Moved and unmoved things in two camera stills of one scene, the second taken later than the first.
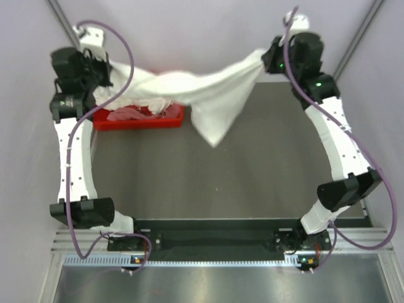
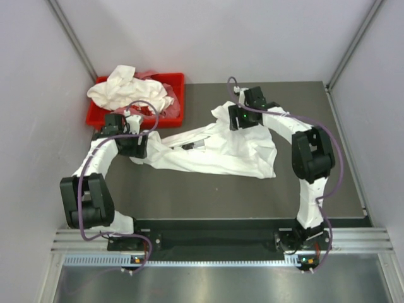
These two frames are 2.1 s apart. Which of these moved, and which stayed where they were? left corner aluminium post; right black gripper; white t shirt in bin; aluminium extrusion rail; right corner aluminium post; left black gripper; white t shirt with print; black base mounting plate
Moved: left black gripper; white t shirt with print; right black gripper
Stayed: black base mounting plate; right corner aluminium post; aluminium extrusion rail; white t shirt in bin; left corner aluminium post
